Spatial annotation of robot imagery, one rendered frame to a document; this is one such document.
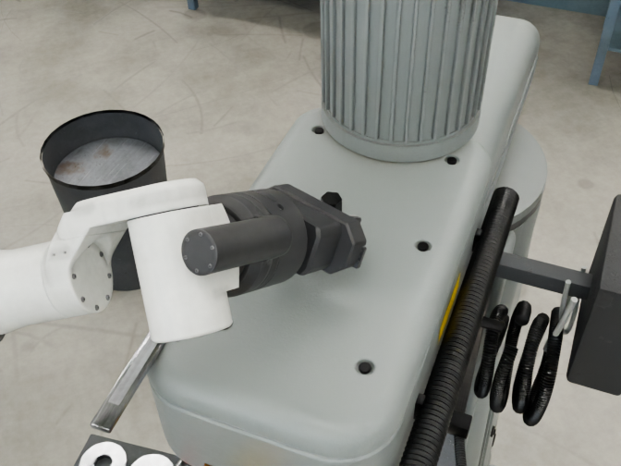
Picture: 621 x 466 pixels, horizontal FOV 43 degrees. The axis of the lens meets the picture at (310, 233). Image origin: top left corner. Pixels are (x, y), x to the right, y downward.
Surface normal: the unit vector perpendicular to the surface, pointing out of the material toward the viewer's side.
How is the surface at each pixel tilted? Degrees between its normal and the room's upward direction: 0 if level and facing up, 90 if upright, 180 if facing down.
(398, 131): 90
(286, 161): 0
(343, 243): 60
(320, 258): 90
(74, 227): 51
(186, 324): 46
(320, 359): 0
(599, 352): 90
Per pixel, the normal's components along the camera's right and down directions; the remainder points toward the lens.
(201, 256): -0.55, 0.12
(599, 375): -0.37, 0.66
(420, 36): 0.07, 0.70
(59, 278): -0.26, 0.07
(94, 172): -0.02, -0.71
